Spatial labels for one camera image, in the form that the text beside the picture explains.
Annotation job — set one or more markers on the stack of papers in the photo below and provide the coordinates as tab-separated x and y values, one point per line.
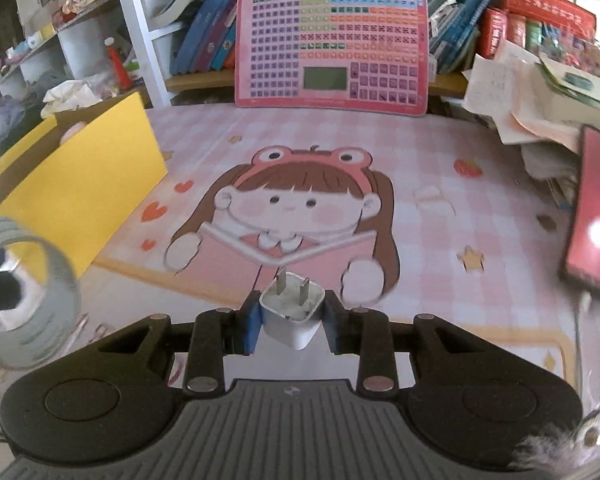
536	103

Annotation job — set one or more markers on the pink cartoon desk mat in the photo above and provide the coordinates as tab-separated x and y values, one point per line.
405	215

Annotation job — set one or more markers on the pile of clothes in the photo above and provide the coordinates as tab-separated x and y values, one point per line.
18	117

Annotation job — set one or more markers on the red smartphone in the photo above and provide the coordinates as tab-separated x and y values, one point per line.
582	257

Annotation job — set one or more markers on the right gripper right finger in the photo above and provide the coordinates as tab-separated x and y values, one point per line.
365	333

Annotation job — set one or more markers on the yellow cardboard box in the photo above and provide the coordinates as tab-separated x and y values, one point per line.
77	195

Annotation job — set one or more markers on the row of blue books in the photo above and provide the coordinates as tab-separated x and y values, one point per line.
209	40

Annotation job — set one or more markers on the pink plush toy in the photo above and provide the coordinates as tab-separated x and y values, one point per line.
72	131

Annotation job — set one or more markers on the silver tape roll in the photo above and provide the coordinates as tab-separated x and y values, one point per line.
49	308

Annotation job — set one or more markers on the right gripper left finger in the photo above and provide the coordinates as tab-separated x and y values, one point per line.
216	334

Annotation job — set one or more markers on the pink calculator learning board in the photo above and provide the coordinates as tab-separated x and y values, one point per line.
370	55

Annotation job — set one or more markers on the red book box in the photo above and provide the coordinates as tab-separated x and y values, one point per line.
559	13

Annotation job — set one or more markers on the white charger plug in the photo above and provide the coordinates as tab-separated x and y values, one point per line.
291	309

